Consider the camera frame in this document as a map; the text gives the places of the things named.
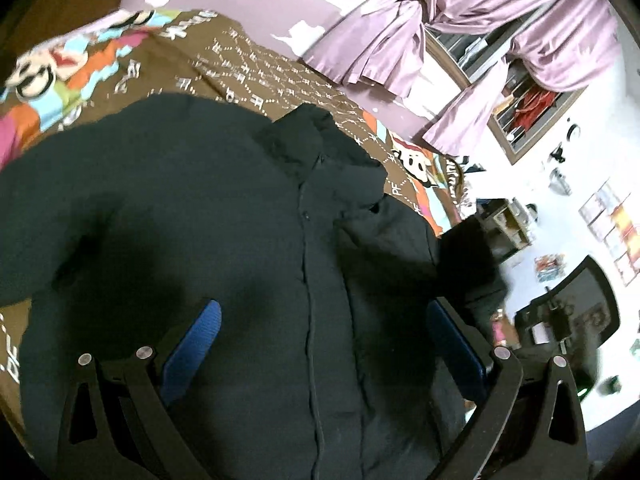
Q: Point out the pink curtain left panel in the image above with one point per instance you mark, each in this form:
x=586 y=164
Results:
x=381 y=42

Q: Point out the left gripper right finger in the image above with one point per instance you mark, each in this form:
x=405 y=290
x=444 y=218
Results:
x=527 y=423

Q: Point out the black office chair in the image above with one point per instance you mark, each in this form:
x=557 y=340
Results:
x=575 y=317

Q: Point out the wooden shelf desk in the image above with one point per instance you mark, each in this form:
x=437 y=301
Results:
x=506 y=225

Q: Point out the black padded jacket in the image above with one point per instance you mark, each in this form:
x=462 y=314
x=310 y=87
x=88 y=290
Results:
x=324 y=366

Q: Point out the pink curtain panel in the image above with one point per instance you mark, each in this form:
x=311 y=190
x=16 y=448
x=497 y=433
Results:
x=381 y=42
x=565 y=49

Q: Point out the colourful cartoon bedspread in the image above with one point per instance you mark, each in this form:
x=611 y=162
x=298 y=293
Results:
x=150 y=60

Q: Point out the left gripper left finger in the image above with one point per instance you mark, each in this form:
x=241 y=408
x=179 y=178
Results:
x=115 y=423

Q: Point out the pink curtain right panel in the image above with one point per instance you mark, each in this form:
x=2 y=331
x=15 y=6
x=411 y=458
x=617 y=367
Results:
x=565 y=49

